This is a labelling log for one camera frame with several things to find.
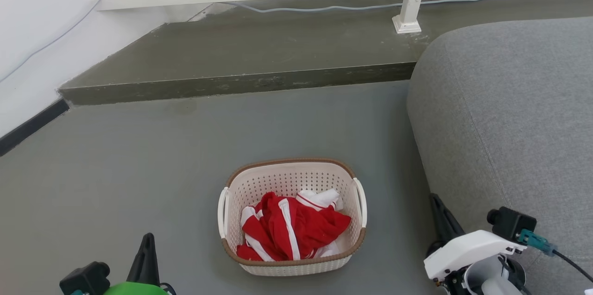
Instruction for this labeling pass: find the grey fabric sofa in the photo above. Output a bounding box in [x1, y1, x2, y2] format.
[406, 16, 593, 295]

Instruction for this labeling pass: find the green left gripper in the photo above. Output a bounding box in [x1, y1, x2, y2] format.
[104, 233, 168, 295]

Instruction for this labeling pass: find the red and white garment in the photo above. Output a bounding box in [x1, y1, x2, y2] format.
[236, 188, 352, 262]

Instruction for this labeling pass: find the teal right cable connector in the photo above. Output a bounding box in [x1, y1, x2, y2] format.
[517, 229, 557, 257]

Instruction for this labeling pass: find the black baseboard strip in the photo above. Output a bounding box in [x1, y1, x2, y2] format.
[0, 98, 70, 157]

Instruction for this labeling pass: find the cream perforated laundry basket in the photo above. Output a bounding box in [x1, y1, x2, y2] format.
[217, 158, 368, 277]

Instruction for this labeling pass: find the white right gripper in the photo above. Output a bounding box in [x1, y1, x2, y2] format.
[423, 193, 528, 282]

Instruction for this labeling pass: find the pale blue-grey cable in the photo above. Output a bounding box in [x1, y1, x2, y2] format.
[0, 0, 509, 83]

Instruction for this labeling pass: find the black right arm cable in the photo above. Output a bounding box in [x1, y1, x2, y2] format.
[553, 249, 593, 283]

